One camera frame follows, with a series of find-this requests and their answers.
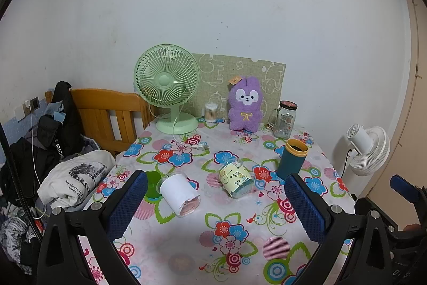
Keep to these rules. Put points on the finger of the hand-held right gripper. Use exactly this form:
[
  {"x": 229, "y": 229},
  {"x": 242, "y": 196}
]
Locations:
[{"x": 403, "y": 186}]

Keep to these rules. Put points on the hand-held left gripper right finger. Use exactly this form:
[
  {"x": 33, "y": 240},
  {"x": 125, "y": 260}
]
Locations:
[{"x": 307, "y": 210}]

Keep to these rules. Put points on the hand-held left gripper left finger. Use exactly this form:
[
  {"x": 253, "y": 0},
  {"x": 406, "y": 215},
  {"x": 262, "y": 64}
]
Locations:
[{"x": 126, "y": 205}]

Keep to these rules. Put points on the clear cup with white label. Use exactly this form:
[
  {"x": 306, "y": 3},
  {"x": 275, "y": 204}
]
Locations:
[{"x": 178, "y": 191}]

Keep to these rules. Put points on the clear cup with yellow print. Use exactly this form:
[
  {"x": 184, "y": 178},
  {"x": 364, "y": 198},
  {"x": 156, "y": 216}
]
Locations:
[{"x": 235, "y": 180}]

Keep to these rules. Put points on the small green plastic cup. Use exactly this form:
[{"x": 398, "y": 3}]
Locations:
[{"x": 152, "y": 185}]

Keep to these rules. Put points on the teal cup with yellow rim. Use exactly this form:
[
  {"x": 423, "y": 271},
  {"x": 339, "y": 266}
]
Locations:
[{"x": 290, "y": 165}]

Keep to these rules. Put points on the white standing fan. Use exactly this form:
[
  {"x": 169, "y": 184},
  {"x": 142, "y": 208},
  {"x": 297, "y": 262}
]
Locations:
[{"x": 370, "y": 151}]

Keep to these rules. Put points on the white printed shirt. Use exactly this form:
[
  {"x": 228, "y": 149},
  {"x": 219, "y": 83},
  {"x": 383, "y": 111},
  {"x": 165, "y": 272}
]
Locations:
[{"x": 83, "y": 171}]

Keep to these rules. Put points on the floral tablecloth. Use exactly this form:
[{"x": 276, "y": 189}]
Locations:
[{"x": 200, "y": 238}]

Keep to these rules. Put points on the glass mason jar with lid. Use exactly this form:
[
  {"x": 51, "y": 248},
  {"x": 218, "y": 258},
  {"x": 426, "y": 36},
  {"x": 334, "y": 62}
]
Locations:
[{"x": 285, "y": 123}]

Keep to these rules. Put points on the black jacket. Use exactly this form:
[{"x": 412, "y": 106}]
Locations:
[{"x": 66, "y": 131}]

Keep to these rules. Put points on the wooden headboard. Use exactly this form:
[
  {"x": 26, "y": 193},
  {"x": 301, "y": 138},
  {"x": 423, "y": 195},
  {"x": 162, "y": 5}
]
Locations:
[{"x": 100, "y": 105}]

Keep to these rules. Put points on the pile of dark clothes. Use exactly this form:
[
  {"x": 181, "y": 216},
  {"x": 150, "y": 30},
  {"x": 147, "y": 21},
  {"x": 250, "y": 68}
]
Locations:
[{"x": 30, "y": 161}]

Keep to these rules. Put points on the black pole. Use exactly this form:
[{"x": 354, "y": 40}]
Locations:
[{"x": 20, "y": 195}]

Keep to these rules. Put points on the purple plush bunny toy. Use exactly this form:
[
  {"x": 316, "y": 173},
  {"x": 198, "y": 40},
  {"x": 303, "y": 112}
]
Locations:
[{"x": 245, "y": 115}]

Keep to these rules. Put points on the black and white patterned cloth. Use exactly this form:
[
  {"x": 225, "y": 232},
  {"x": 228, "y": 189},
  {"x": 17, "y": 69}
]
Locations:
[{"x": 13, "y": 231}]

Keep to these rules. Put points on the blue denim cloth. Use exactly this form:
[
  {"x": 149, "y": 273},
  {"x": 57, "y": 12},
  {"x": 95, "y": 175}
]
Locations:
[{"x": 55, "y": 111}]

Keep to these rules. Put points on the clear jar of cotton swabs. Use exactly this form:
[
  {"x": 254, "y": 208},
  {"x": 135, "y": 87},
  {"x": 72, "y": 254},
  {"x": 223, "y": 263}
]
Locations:
[{"x": 211, "y": 113}]

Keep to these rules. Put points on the green desk fan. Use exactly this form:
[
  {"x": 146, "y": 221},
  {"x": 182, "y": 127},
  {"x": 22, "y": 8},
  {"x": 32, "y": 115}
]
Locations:
[{"x": 165, "y": 80}]

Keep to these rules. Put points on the green patterned board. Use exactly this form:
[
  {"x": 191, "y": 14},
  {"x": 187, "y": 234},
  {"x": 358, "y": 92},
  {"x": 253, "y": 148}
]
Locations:
[{"x": 216, "y": 71}]

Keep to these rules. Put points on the wall socket with charger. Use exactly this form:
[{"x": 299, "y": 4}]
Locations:
[{"x": 31, "y": 103}]

